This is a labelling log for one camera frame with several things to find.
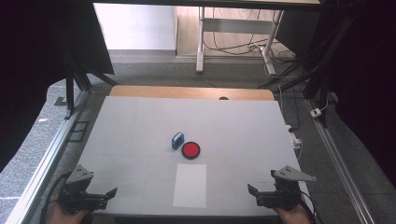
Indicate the white paper sheet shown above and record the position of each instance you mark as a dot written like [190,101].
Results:
[190,185]

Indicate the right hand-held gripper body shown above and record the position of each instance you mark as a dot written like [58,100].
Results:
[287,189]

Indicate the white cover board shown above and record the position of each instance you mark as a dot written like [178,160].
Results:
[193,124]

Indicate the round red ink pad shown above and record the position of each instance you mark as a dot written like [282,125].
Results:
[190,150]

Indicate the black curtain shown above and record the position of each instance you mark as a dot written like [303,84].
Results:
[364,77]
[37,62]

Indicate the white desk frame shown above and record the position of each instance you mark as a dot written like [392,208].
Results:
[236,26]

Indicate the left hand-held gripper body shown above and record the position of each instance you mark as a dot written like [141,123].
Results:
[77,190]

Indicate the person's right hand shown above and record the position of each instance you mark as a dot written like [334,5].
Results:
[294,216]

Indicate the small white adapter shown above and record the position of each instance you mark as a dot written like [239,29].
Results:
[316,112]

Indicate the black metal stand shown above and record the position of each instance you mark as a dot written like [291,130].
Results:
[311,71]
[76,77]

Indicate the aluminium rail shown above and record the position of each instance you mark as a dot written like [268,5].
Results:
[46,161]
[337,161]

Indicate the blue stamp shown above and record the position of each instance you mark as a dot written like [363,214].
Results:
[177,140]

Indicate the person's left hand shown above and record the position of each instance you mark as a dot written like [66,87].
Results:
[63,216]

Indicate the white power strip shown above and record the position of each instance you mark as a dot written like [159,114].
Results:
[294,139]

